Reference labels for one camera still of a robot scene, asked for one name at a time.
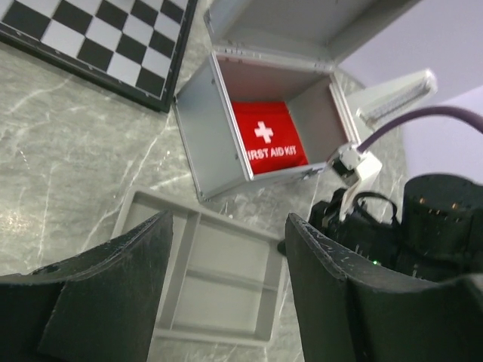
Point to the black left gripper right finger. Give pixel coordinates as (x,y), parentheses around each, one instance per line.
(349,309)

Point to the grey divided plastic tray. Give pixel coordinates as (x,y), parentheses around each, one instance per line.
(225,280)

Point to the black and white chessboard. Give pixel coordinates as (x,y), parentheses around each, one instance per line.
(132,48)

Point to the white metronome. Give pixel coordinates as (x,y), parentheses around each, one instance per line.
(377,105)

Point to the grey metal first-aid case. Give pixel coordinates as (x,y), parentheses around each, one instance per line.
(269,51)

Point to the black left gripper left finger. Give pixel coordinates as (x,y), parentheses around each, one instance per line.
(99,305)

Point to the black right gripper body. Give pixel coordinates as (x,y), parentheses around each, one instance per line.
(360,231)

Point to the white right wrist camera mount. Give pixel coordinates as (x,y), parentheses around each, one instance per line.
(358,171)

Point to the red fabric zipper pouch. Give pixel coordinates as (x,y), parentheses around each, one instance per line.
(269,135)

